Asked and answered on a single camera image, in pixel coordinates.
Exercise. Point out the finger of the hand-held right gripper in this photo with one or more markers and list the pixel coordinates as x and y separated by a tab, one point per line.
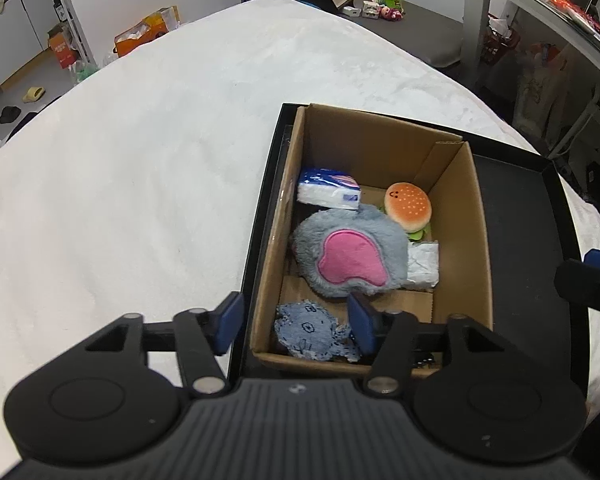
595	285

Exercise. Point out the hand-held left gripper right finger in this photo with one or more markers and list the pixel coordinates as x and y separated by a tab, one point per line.
360	325

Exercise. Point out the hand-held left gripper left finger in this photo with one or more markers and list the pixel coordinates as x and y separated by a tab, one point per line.
230	322

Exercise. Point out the denim scrunchie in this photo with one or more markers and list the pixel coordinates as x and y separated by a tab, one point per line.
305	332

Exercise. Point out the grey plush toy pink patch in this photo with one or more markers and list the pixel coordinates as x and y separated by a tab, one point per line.
350	255

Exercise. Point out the black shallow tray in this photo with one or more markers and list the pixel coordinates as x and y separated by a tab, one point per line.
520	260

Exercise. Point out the white plastic packet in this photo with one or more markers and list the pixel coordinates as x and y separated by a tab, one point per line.
422	265

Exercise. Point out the burger plush toy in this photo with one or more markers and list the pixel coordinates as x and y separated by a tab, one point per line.
409	205

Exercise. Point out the blue tissue pack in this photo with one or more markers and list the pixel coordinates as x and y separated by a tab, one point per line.
327	187

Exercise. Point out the brown cardboard box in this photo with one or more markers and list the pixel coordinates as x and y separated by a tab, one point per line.
375	145

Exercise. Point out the beige tote bag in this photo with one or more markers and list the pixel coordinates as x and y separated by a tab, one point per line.
540	85

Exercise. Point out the red basket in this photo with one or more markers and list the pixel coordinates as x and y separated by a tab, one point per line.
501	42

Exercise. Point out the green plastic bag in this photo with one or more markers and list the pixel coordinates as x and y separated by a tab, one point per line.
84	71

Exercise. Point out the white metal table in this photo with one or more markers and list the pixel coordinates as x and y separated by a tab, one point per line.
472	20

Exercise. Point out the grey bench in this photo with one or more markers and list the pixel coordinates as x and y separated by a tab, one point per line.
425	35

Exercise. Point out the yellow slipper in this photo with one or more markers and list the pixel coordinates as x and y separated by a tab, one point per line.
34	94

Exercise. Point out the orange bag on floor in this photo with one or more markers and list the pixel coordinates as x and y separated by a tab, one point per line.
145	32

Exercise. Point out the black slipper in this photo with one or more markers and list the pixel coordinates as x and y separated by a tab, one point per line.
10	113

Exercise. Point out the white charger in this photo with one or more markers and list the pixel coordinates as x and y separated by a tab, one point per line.
351	11

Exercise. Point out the small white toy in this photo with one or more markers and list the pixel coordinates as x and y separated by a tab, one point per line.
372	10

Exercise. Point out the orange carton box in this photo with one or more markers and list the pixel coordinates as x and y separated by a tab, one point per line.
62	51

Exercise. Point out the green toy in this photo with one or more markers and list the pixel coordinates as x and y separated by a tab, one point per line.
394	1

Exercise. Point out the black spray bottle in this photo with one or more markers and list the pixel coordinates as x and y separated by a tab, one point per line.
59	7

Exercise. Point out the white cabinet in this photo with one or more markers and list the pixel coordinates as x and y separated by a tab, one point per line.
20	30

